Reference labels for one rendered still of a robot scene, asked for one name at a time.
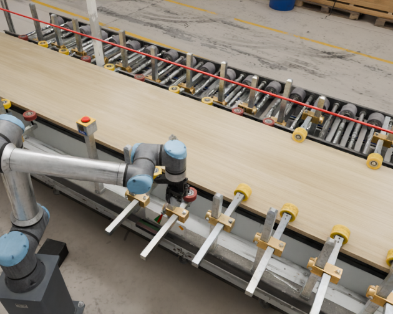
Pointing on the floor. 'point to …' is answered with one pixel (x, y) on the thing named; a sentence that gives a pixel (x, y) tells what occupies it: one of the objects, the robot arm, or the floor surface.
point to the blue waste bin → (282, 5)
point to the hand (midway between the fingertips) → (171, 204)
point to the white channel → (95, 32)
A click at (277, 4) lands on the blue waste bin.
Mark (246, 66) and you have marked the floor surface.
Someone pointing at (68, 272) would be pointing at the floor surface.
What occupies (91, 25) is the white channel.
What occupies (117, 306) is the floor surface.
